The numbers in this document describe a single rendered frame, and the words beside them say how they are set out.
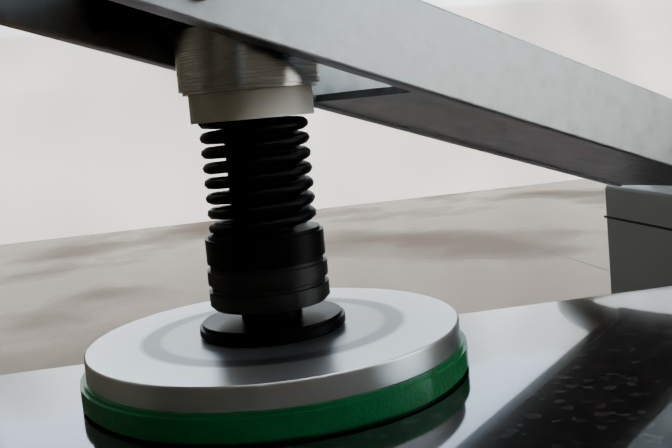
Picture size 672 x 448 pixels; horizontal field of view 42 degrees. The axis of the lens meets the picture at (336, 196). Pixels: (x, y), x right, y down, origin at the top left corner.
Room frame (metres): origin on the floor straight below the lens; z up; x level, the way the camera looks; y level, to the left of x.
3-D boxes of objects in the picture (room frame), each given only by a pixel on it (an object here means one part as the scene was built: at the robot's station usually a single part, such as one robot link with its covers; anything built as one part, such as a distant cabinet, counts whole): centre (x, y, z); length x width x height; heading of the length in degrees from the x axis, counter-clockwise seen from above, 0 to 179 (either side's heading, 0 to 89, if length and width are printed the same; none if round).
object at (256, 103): (0.50, 0.04, 0.99); 0.07 x 0.07 x 0.04
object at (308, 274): (0.50, 0.04, 0.89); 0.07 x 0.07 x 0.01
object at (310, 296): (0.50, 0.04, 0.88); 0.07 x 0.07 x 0.01
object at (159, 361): (0.50, 0.04, 0.85); 0.21 x 0.21 x 0.01
